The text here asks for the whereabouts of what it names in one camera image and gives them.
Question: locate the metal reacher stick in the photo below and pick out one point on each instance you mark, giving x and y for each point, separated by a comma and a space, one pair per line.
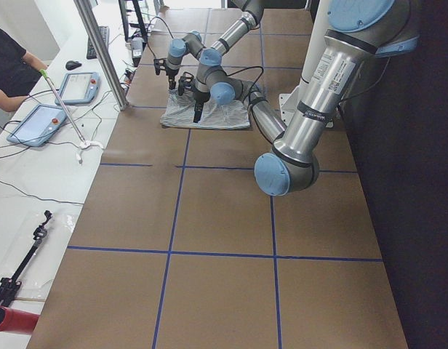
84, 143

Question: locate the person in black shirt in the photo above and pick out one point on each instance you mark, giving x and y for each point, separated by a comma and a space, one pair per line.
20, 70

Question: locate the black clamp tool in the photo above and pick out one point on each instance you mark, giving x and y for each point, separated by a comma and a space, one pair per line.
9, 286

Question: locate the blue teach pendant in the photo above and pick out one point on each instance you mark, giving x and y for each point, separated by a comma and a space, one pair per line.
79, 88
38, 126

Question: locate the grey power adapter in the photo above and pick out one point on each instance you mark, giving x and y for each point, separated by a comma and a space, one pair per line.
137, 48

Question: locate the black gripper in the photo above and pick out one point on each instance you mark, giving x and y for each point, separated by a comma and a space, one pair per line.
171, 73
200, 98

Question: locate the black computer mouse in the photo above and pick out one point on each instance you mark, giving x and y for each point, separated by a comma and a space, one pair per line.
72, 64

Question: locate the lower blue teach pendant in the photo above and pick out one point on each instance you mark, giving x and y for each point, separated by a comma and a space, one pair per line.
38, 126

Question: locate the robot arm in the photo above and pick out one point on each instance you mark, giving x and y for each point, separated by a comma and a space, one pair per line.
192, 44
345, 34

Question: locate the red cylinder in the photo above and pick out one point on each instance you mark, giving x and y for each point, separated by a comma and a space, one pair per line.
17, 321

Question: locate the aluminium frame post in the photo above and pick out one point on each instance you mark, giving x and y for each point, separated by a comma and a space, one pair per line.
87, 17

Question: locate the upper blue teach pendant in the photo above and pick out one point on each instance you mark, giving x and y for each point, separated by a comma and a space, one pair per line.
79, 88

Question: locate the navy white striped polo shirt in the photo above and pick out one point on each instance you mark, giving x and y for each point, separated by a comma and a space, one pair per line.
180, 113

